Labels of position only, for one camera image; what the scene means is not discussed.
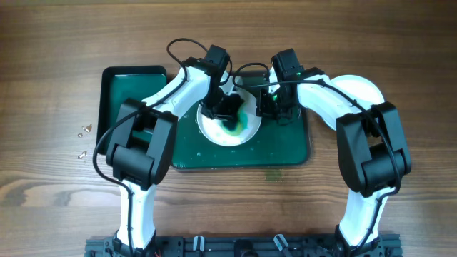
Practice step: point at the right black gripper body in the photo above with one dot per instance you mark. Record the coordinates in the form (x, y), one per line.
(273, 103)

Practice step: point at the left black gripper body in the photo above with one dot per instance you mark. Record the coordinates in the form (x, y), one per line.
(218, 104)

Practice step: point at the green yellow sponge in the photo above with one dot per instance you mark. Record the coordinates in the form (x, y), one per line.
(236, 126)

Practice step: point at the large dark green tray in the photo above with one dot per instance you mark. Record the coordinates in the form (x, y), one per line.
(273, 145)

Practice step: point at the white plate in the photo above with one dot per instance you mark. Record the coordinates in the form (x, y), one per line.
(358, 88)
(226, 133)

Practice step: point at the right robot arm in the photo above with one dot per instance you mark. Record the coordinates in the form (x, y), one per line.
(373, 155)

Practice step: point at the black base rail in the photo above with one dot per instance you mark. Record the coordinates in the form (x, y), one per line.
(312, 245)

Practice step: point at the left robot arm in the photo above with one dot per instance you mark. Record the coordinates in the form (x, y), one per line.
(142, 141)

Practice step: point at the small black water tray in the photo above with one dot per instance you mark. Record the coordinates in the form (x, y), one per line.
(121, 82)

